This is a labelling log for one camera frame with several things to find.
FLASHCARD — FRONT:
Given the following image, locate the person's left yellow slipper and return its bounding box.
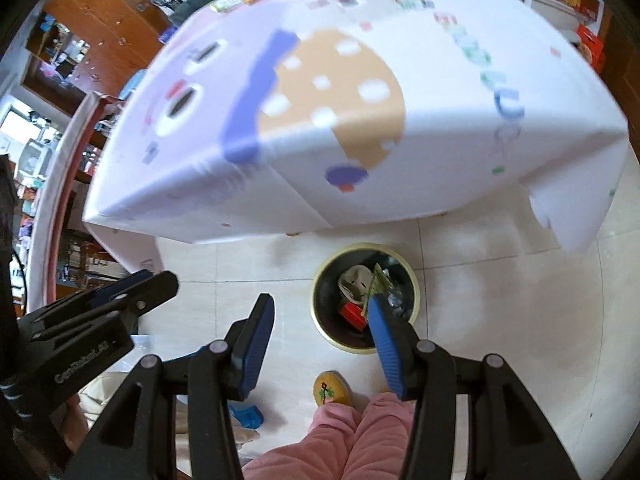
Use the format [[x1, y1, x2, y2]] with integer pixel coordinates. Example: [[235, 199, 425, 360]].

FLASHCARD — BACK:
[[312, 370, 352, 407]]

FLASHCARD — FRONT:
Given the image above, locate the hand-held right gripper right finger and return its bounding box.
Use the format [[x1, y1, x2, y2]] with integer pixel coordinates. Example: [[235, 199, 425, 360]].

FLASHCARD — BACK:
[[366, 295, 566, 480]]

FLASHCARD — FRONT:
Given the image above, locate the small blue floor object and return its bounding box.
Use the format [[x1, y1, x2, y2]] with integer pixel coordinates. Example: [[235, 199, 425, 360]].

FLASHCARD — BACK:
[[229, 402, 264, 430]]

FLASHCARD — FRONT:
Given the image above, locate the beige cloth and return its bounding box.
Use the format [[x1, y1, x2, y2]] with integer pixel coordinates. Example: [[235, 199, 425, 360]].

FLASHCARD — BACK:
[[337, 266, 376, 306]]

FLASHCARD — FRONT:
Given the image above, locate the green snack wrapper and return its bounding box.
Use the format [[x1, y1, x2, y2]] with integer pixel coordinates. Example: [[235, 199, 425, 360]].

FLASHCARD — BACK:
[[370, 265, 396, 301]]

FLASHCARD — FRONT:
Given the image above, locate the red gift bag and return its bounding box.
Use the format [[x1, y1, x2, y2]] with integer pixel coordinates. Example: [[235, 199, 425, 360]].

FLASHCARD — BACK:
[[575, 24, 606, 73]]

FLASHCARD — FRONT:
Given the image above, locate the blue round stool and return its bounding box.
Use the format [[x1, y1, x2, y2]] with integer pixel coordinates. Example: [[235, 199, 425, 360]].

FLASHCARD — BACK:
[[119, 69, 148, 101]]

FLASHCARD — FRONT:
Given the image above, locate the yellow rimmed dark trash bin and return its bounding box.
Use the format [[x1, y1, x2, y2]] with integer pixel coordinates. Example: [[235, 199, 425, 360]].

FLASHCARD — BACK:
[[311, 242, 421, 356]]

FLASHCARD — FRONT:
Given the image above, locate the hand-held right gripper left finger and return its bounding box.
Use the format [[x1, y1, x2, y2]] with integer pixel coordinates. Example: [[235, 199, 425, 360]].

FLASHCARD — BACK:
[[72, 292, 277, 480]]

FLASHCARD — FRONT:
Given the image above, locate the dining table with red cloth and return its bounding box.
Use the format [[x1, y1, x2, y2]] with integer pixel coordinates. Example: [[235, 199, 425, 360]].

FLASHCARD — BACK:
[[25, 92, 166, 311]]

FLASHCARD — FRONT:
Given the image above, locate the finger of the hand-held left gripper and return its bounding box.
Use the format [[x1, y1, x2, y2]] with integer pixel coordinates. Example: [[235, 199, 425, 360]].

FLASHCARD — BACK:
[[74, 269, 154, 312], [29, 271, 180, 342]]

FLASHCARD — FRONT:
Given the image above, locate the cartoon printed tablecloth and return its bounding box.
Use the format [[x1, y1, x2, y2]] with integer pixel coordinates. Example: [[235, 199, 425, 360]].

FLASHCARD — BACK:
[[82, 0, 628, 253]]

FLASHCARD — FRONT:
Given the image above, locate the wooden cabinet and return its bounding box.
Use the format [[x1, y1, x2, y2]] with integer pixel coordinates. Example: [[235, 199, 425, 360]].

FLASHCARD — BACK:
[[22, 0, 173, 116]]

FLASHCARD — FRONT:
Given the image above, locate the white appliance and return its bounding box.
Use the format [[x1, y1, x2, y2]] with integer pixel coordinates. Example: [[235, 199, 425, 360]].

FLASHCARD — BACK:
[[17, 137, 56, 181]]

